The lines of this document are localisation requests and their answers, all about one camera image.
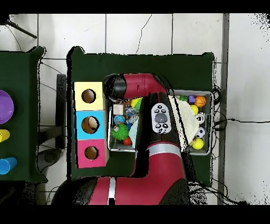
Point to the blue globe ball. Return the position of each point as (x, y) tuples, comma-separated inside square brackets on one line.
[(119, 119)]

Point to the dark green side table cloth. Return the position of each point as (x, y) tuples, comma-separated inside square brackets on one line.
[(25, 84)]

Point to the cream muslin cloth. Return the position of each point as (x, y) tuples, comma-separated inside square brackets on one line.
[(187, 120)]

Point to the red ball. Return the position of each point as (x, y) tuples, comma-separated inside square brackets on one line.
[(127, 141)]

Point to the wooden box with three holes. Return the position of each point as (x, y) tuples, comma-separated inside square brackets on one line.
[(80, 127)]

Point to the green spiky ball with eyes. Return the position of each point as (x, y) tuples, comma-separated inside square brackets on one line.
[(120, 132)]

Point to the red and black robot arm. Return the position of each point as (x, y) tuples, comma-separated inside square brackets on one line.
[(160, 165)]

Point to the black tripod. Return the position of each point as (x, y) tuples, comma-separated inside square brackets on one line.
[(5, 19)]

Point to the clear mesh bin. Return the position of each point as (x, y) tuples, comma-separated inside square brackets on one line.
[(202, 150)]

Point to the purple plate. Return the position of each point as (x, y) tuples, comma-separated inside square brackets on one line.
[(5, 106)]

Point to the dark green tablecloth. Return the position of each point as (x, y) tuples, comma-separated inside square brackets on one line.
[(177, 67)]

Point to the blue cup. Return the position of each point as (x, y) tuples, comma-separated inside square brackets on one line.
[(7, 165)]

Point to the plain wooden block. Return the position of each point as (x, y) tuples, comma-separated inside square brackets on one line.
[(118, 109)]

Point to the plain green spiky ball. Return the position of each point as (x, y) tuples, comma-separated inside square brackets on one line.
[(137, 105)]

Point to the yellow cup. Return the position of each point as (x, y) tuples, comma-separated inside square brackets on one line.
[(4, 135)]

